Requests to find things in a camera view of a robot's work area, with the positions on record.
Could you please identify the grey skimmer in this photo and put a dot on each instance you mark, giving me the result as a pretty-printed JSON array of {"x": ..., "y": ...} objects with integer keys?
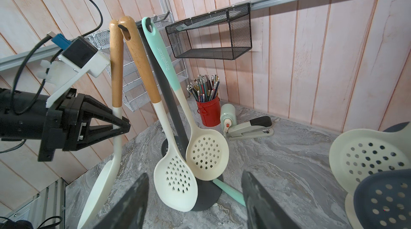
[{"x": 233, "y": 193}]

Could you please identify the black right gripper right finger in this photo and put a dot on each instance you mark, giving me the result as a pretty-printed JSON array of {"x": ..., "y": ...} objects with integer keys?
[{"x": 263, "y": 212}]

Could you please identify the bundle of pencils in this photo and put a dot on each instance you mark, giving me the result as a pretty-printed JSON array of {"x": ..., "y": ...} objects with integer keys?
[{"x": 204, "y": 88}]

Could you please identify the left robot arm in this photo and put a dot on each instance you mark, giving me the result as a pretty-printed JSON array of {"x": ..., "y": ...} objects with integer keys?
[{"x": 29, "y": 125}]

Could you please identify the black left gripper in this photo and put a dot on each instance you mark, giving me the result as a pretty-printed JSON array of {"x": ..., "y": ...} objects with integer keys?
[{"x": 59, "y": 130}]

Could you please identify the white wire mesh shelf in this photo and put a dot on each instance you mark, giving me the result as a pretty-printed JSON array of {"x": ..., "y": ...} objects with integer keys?
[{"x": 135, "y": 95}]

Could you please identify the cream utensil rack stand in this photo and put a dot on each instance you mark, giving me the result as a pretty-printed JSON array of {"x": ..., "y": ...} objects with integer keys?
[{"x": 350, "y": 212}]

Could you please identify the red metal pencil cup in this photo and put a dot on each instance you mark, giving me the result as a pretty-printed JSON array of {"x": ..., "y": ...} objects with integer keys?
[{"x": 210, "y": 112}]

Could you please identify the grey utensil rack stand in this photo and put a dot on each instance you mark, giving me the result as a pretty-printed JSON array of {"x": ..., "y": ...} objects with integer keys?
[{"x": 175, "y": 144}]

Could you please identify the mint green pencil sharpener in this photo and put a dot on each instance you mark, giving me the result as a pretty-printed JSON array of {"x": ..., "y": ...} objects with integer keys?
[{"x": 227, "y": 117}]

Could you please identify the mint stapler black top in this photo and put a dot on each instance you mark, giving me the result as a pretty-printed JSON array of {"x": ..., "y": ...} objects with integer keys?
[{"x": 260, "y": 127}]

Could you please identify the aluminium rail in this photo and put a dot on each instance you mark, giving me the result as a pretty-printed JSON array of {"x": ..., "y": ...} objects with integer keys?
[{"x": 45, "y": 210}]

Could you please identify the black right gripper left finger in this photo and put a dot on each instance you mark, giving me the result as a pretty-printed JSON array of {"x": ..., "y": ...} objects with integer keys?
[{"x": 130, "y": 211}]

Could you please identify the black mesh wall basket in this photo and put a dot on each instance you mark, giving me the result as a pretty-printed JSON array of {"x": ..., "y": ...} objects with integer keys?
[{"x": 223, "y": 34}]

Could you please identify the grey skimmer hung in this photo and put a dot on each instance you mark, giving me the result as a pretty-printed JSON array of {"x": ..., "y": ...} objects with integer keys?
[
  {"x": 383, "y": 200},
  {"x": 397, "y": 127}
]

